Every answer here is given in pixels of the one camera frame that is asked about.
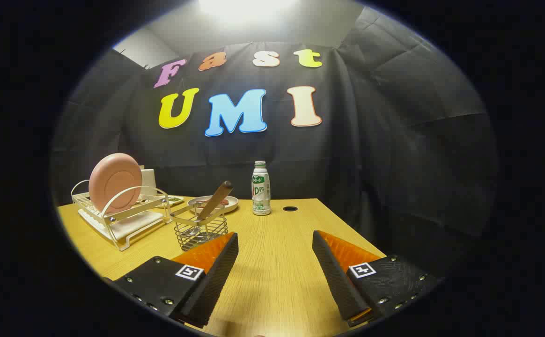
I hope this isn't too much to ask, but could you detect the white wire dish rack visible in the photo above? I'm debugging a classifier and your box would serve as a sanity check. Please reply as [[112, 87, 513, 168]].
[[70, 179, 172, 252]]

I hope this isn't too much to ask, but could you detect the pink plate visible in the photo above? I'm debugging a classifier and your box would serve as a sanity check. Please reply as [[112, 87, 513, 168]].
[[88, 153, 143, 215]]

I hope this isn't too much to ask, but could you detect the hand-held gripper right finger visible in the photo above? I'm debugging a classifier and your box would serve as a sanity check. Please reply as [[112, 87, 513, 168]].
[[312, 230, 439, 328]]

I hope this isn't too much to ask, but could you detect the beige plate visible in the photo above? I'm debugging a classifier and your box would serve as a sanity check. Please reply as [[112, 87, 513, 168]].
[[187, 195, 239, 215]]

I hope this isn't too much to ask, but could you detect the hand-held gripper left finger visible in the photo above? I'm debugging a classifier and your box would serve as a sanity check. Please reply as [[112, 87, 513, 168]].
[[106, 232, 239, 329]]

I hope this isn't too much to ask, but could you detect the white toaster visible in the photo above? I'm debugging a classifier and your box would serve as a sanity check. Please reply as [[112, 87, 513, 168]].
[[140, 168, 157, 197]]

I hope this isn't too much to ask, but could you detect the black backdrop cloth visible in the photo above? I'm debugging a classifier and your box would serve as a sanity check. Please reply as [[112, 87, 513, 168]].
[[50, 5, 500, 277]]

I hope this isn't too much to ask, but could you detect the wooden handled spoon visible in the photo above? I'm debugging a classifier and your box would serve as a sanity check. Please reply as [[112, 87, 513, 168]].
[[186, 181, 233, 237]]

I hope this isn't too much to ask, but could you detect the white green drink bottle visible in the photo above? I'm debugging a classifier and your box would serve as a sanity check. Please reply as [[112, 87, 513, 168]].
[[251, 161, 272, 216]]

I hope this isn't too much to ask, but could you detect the metal wire basket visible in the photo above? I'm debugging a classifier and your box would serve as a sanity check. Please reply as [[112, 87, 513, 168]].
[[170, 202, 229, 252]]

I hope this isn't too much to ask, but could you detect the white divided condiment dish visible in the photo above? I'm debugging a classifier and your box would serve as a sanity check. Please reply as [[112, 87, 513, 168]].
[[158, 195, 185, 209]]

